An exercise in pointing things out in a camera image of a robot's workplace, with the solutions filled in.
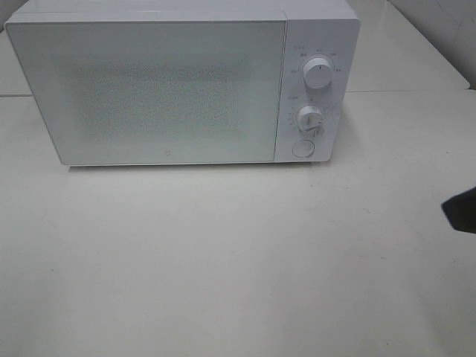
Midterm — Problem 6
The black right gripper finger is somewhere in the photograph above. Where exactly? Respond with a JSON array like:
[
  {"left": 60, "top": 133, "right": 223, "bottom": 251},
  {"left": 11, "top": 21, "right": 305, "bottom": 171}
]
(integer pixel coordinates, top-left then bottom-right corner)
[{"left": 441, "top": 187, "right": 476, "bottom": 234}]

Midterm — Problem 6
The round white door button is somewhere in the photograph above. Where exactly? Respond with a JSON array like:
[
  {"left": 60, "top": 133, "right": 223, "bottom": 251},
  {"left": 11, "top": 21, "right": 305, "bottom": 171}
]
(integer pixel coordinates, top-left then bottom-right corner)
[{"left": 292, "top": 140, "right": 315, "bottom": 158}]

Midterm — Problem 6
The white upper power knob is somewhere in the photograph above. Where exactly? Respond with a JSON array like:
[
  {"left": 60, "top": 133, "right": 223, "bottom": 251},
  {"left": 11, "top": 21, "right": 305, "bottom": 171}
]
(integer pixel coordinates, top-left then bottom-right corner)
[{"left": 302, "top": 55, "right": 334, "bottom": 89}]

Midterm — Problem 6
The white microwave oven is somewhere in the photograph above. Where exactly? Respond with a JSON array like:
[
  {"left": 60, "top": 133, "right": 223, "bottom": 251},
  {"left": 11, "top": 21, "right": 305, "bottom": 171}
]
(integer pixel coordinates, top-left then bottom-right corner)
[{"left": 4, "top": 1, "right": 361, "bottom": 166}]

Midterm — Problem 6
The white timer knob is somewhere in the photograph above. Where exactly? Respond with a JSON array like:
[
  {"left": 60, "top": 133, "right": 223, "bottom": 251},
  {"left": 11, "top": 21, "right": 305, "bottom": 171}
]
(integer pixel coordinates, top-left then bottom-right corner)
[{"left": 295, "top": 106, "right": 324, "bottom": 132}]

